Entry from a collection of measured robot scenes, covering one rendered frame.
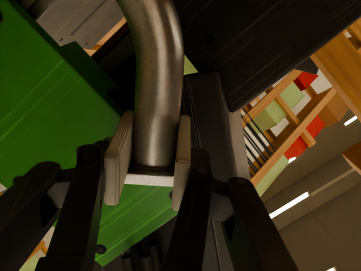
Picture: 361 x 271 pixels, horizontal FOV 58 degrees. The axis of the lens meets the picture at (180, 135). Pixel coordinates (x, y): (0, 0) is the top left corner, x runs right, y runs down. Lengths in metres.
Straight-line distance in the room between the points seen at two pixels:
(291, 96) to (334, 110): 0.68
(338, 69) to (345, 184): 6.90
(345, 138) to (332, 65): 8.76
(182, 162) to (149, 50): 0.07
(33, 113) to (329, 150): 9.58
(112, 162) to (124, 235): 0.14
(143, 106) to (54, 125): 0.08
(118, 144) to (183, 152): 0.03
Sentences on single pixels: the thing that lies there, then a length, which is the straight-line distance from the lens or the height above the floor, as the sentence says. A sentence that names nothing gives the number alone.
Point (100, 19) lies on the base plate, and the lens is 0.86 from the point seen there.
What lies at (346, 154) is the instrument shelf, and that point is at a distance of 0.81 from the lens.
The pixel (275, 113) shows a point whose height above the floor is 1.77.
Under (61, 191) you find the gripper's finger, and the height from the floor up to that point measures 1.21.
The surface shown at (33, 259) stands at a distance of 6.72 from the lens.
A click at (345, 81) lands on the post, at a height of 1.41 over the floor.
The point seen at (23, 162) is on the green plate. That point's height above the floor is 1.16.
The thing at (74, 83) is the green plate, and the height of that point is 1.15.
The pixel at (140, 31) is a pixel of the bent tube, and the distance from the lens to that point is 0.19.
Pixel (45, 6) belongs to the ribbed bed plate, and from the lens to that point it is 0.26.
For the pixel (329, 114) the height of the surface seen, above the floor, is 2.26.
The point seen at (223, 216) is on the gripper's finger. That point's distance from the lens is 0.16.
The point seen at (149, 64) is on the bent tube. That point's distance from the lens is 0.19.
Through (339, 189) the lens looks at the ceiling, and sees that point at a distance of 7.87.
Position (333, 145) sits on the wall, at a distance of 9.73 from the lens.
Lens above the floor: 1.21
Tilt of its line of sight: 2 degrees up
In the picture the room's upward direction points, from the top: 141 degrees clockwise
